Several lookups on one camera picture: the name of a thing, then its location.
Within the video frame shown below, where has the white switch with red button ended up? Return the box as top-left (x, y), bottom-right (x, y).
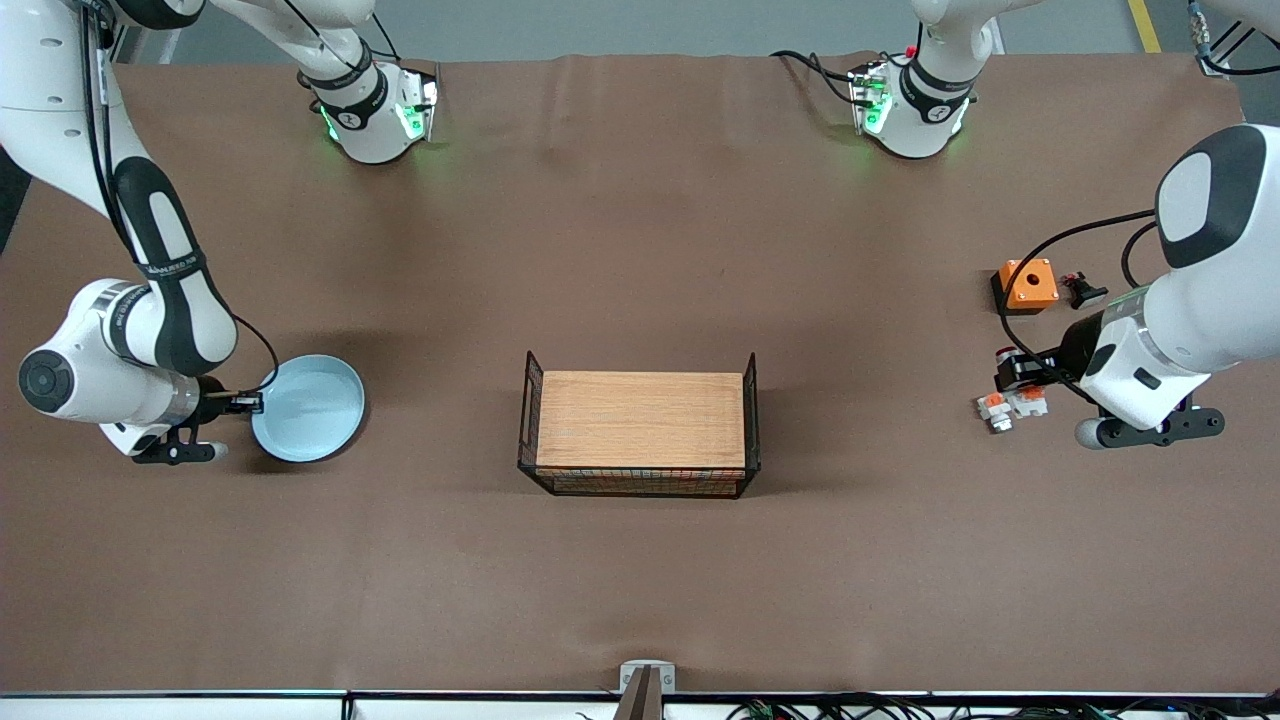
top-left (995, 345), bottom-right (1049, 419)

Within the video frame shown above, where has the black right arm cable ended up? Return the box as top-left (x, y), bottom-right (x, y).
top-left (80, 0), bottom-right (281, 396)

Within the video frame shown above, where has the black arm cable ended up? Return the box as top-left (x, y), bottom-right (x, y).
top-left (996, 208), bottom-right (1161, 401)
top-left (80, 0), bottom-right (281, 396)

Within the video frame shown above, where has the white table edge rail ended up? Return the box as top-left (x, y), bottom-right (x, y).
top-left (0, 688), bottom-right (1280, 720)

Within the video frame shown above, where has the wooden board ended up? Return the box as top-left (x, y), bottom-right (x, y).
top-left (536, 371), bottom-right (747, 471)

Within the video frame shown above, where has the black push button white cap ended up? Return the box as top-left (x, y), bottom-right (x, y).
top-left (1060, 271), bottom-right (1110, 311)

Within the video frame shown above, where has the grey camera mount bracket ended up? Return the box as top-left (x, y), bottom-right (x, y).
top-left (618, 660), bottom-right (677, 720)

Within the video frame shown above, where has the black cable bundle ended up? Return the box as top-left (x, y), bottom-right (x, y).
top-left (725, 695), bottom-right (1280, 720)

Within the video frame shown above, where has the black wire basket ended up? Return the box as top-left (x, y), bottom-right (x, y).
top-left (517, 350), bottom-right (762, 500)

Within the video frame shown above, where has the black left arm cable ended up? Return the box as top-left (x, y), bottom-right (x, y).
top-left (996, 208), bottom-right (1161, 401)

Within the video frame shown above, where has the black base cable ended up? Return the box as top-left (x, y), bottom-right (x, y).
top-left (770, 50), bottom-right (863, 106)

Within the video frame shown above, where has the light blue plate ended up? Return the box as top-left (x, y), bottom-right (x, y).
top-left (250, 355), bottom-right (367, 464)

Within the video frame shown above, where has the aluminium frame profile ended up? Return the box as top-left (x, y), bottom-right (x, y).
top-left (1185, 0), bottom-right (1280, 79)

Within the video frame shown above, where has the orange button box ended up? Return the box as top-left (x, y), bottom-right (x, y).
top-left (990, 259), bottom-right (1060, 317)

